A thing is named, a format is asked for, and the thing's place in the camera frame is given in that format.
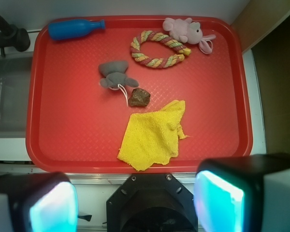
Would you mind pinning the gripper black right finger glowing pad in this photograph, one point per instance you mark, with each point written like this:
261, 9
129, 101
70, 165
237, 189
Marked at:
244, 194

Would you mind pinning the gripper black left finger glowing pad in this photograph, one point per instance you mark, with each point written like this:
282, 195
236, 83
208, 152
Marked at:
38, 203

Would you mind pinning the pink plush animal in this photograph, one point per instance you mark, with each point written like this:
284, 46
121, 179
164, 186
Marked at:
187, 31

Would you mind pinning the red plastic tray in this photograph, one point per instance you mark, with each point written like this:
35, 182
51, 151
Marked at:
76, 126

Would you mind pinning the yellow cloth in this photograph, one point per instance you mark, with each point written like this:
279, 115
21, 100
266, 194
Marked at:
153, 137

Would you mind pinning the metal sink basin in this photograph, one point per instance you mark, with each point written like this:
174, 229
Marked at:
15, 72

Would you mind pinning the brown rock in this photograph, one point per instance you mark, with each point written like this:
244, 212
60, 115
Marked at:
139, 98

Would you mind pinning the gray plush elephant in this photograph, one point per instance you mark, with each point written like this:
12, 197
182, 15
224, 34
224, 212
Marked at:
115, 78

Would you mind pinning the black faucet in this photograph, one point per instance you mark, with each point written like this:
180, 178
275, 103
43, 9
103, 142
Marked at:
12, 36

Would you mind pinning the blue plastic bottle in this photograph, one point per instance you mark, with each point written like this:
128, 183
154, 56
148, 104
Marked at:
75, 28

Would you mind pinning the multicolour rope ring toy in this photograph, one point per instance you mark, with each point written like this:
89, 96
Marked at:
181, 51

